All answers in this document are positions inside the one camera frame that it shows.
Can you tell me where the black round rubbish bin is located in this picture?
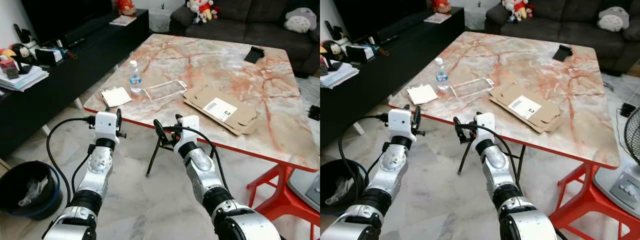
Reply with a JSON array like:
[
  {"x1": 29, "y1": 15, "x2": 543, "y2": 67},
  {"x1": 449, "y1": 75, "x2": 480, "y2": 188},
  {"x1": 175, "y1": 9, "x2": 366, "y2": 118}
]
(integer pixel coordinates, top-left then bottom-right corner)
[
  {"x1": 0, "y1": 160, "x2": 62, "y2": 221},
  {"x1": 320, "y1": 159, "x2": 368, "y2": 216}
]

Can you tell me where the white square paper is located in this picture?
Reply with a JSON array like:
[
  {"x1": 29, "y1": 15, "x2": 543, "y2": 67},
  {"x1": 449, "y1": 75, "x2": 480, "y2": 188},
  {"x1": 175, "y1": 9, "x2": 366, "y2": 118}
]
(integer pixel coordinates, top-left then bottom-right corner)
[
  {"x1": 101, "y1": 87, "x2": 133, "y2": 108},
  {"x1": 406, "y1": 84, "x2": 439, "y2": 106}
]

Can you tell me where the clear plastic tray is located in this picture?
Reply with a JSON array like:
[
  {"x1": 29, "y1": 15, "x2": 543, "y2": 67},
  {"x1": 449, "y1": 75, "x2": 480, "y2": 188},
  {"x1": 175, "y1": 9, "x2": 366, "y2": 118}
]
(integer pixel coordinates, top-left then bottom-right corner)
[
  {"x1": 143, "y1": 79, "x2": 188, "y2": 102},
  {"x1": 450, "y1": 76, "x2": 495, "y2": 99}
]

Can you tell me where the clear plastic water bottle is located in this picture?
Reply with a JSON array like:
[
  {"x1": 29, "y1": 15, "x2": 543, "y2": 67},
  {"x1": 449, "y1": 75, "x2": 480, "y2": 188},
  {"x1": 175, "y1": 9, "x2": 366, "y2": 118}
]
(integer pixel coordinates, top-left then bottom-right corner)
[
  {"x1": 434, "y1": 57, "x2": 449, "y2": 91},
  {"x1": 129, "y1": 60, "x2": 143, "y2": 94}
]

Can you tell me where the long black console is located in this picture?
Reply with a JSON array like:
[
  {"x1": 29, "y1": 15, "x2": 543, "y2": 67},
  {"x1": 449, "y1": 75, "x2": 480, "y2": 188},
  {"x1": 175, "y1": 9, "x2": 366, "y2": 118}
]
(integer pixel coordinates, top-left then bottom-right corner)
[
  {"x1": 320, "y1": 7, "x2": 466, "y2": 151},
  {"x1": 0, "y1": 9, "x2": 150, "y2": 161}
]

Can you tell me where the flat brown cardboard box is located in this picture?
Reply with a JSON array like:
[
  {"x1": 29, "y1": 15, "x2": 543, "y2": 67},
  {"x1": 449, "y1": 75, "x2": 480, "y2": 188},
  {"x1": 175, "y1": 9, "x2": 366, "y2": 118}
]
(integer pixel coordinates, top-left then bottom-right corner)
[
  {"x1": 182, "y1": 85, "x2": 259, "y2": 136},
  {"x1": 489, "y1": 82, "x2": 562, "y2": 134}
]

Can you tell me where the black box with white label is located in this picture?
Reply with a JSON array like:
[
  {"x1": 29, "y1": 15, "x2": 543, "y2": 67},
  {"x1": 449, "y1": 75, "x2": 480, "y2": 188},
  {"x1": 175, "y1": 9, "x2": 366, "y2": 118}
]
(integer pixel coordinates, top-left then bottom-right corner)
[
  {"x1": 35, "y1": 47, "x2": 65, "y2": 67},
  {"x1": 346, "y1": 44, "x2": 376, "y2": 63}
]

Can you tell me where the stack of white papers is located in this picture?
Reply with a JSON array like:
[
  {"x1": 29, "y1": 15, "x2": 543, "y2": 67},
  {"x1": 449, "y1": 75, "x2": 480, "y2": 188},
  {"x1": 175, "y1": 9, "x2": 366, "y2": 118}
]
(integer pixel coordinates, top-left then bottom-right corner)
[
  {"x1": 320, "y1": 62, "x2": 360, "y2": 89},
  {"x1": 0, "y1": 65, "x2": 50, "y2": 92}
]

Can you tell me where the thin pale booklet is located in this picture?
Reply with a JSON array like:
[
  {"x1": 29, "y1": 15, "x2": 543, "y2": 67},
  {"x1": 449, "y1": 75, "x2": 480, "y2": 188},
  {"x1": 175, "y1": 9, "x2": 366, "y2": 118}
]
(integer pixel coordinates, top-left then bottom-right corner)
[
  {"x1": 424, "y1": 13, "x2": 452, "y2": 24},
  {"x1": 109, "y1": 15, "x2": 137, "y2": 27}
]

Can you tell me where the crumpled clear plastic wrapper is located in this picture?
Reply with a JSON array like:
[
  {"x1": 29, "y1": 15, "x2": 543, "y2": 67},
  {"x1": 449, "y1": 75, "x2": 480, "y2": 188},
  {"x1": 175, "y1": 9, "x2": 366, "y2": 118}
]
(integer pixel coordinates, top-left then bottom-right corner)
[
  {"x1": 325, "y1": 176, "x2": 356, "y2": 206},
  {"x1": 17, "y1": 177, "x2": 51, "y2": 208}
]

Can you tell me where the white side table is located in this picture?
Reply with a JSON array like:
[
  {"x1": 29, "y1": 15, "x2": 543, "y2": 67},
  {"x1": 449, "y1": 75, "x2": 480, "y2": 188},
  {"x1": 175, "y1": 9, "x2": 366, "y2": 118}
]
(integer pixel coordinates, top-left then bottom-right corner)
[
  {"x1": 464, "y1": 6, "x2": 488, "y2": 31},
  {"x1": 148, "y1": 7, "x2": 173, "y2": 33}
]

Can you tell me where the black and white penguin toy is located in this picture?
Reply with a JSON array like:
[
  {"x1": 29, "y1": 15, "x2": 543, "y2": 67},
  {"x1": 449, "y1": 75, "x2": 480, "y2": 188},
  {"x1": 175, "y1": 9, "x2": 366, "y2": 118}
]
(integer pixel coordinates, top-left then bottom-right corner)
[
  {"x1": 10, "y1": 42, "x2": 38, "y2": 65},
  {"x1": 322, "y1": 40, "x2": 347, "y2": 62}
]

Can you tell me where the black television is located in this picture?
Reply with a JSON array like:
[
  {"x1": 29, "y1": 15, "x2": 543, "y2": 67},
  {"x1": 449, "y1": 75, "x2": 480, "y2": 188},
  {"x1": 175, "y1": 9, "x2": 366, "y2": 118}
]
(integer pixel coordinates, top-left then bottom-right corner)
[
  {"x1": 20, "y1": 0, "x2": 115, "y2": 46},
  {"x1": 332, "y1": 0, "x2": 430, "y2": 43}
]

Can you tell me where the white floor fan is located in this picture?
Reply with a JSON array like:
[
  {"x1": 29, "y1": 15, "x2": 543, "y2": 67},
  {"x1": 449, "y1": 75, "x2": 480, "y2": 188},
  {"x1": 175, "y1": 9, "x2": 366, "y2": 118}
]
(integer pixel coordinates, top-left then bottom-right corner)
[
  {"x1": 287, "y1": 167, "x2": 321, "y2": 213},
  {"x1": 592, "y1": 105, "x2": 640, "y2": 217}
]

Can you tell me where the red and white doll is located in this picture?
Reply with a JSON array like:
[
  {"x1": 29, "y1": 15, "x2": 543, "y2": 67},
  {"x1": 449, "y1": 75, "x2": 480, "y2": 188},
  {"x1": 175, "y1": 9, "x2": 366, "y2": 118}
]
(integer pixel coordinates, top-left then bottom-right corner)
[
  {"x1": 187, "y1": 0, "x2": 220, "y2": 25},
  {"x1": 501, "y1": 0, "x2": 535, "y2": 23}
]

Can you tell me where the dark grey sofa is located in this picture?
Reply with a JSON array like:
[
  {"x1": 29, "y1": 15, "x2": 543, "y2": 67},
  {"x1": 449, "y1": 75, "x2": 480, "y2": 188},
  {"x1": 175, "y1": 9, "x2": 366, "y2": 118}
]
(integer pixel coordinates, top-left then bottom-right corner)
[
  {"x1": 170, "y1": 0, "x2": 321, "y2": 77},
  {"x1": 485, "y1": 0, "x2": 640, "y2": 77}
]

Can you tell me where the grey round plush toy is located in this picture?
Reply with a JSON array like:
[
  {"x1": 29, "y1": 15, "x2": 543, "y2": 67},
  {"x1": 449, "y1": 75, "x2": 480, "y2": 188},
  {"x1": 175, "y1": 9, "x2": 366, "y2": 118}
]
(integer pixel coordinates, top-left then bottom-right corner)
[
  {"x1": 284, "y1": 7, "x2": 318, "y2": 34},
  {"x1": 596, "y1": 6, "x2": 631, "y2": 33}
]

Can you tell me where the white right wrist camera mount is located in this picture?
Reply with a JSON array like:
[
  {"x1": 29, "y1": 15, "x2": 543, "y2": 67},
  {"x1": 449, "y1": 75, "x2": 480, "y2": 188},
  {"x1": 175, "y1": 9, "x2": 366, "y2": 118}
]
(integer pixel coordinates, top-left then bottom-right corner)
[
  {"x1": 473, "y1": 112, "x2": 496, "y2": 146},
  {"x1": 173, "y1": 115, "x2": 201, "y2": 151}
]

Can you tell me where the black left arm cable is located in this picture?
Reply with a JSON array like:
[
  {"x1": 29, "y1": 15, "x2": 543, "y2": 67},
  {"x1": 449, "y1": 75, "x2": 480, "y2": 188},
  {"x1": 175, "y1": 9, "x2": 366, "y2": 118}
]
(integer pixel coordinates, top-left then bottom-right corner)
[
  {"x1": 46, "y1": 116, "x2": 97, "y2": 206},
  {"x1": 338, "y1": 114, "x2": 391, "y2": 201}
]

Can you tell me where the marble table with red frame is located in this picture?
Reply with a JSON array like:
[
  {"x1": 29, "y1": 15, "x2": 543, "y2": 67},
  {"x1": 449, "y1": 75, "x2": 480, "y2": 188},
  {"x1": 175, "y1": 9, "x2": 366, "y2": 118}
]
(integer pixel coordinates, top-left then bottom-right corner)
[
  {"x1": 82, "y1": 32, "x2": 321, "y2": 240},
  {"x1": 387, "y1": 31, "x2": 640, "y2": 240}
]

